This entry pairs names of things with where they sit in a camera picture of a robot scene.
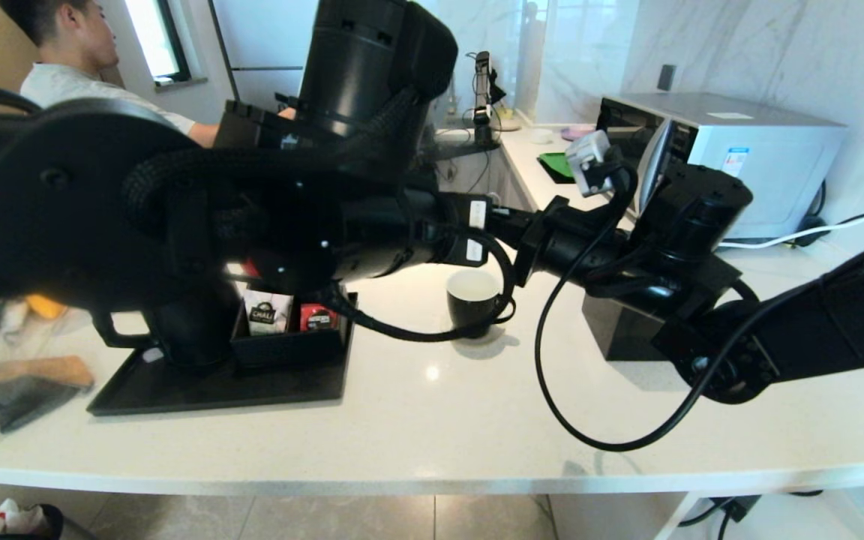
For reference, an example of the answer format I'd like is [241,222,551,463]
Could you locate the black waste bin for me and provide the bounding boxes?
[0,504,65,540]

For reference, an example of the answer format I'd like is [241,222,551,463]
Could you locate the silver microwave oven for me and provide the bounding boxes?
[597,93,847,242]

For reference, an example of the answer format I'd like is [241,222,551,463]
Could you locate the white power cable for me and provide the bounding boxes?
[717,161,864,252]

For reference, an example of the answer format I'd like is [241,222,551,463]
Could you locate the man in grey t-shirt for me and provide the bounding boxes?
[0,0,298,147]

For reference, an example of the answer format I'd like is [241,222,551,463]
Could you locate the black electric kettle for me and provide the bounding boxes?
[91,285,244,370]

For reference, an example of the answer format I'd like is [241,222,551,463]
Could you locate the black mug white inside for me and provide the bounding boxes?
[445,270,517,340]

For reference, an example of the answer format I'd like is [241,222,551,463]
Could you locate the red coffee sachet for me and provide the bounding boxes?
[300,304,340,333]

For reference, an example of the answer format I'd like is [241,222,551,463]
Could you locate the round clear coaster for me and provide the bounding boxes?
[440,315,506,347]

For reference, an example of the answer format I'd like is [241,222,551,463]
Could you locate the brown cork pad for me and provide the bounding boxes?
[0,355,97,391]

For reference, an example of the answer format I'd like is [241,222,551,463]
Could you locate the black plug and cables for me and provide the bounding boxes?
[676,489,827,540]

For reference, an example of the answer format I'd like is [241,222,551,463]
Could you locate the green tray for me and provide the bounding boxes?
[538,152,577,185]

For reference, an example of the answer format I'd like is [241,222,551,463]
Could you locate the white base cabinet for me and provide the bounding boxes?
[436,150,553,218]

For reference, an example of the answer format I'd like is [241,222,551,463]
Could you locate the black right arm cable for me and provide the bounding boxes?
[535,169,864,453]

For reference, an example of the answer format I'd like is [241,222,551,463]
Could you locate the black compartment sachet box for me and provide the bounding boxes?
[232,289,350,370]

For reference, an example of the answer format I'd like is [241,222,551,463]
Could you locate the black tissue box white top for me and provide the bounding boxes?
[582,289,703,362]

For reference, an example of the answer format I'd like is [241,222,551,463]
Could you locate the orange yellow item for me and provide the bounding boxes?
[27,295,69,320]

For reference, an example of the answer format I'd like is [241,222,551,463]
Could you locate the white tea bag packet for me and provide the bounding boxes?
[244,291,295,336]

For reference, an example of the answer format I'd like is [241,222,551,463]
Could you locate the black cloth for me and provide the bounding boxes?
[0,375,88,440]

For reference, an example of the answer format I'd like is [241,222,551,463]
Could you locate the black serving tray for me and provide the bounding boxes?
[87,292,359,417]

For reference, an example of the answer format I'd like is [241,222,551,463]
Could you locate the white crumpled paper waste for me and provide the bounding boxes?
[0,499,47,540]

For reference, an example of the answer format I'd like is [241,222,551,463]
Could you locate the black framed window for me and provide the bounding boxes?
[123,0,193,89]

